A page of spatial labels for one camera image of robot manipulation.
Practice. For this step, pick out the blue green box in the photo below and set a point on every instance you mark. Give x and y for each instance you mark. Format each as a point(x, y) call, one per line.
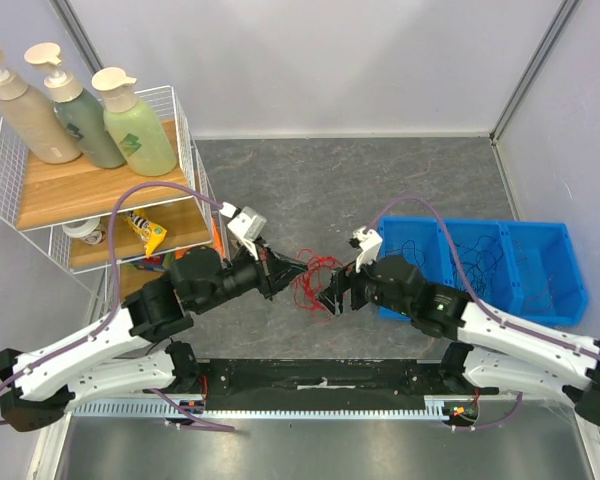
point(159, 263)

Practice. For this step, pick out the orange snack box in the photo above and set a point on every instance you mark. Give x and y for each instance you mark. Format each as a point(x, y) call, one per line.
point(218, 243)

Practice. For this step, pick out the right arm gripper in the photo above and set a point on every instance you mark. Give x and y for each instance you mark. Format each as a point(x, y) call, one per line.
point(346, 288)

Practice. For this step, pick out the beige pump bottle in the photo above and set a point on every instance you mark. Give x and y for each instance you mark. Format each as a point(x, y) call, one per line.
point(31, 115)

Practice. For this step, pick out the white round cup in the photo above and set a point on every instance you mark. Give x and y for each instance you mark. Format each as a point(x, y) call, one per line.
point(90, 231)

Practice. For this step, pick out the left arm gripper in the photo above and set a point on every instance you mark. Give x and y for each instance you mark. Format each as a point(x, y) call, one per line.
point(275, 271)

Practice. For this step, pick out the yellow snack bag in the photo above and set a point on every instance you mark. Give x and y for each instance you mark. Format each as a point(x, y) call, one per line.
point(150, 233)

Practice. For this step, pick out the dark green pump bottle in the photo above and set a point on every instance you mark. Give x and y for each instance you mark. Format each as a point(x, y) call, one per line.
point(77, 109)

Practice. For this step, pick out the white wire shelf rack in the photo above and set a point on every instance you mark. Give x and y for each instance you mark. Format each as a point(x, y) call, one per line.
point(36, 198)

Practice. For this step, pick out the light green pump bottle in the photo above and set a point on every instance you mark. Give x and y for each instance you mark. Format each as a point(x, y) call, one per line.
point(133, 125)

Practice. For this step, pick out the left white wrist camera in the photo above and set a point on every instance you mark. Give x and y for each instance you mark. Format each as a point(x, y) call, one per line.
point(245, 224)

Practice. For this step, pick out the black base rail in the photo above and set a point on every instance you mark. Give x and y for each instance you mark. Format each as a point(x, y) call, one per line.
point(308, 385)

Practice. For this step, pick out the blue plastic bin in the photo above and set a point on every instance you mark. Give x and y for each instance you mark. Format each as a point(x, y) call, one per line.
point(529, 269)

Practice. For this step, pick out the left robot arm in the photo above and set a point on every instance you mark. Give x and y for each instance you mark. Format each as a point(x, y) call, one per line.
point(38, 388)

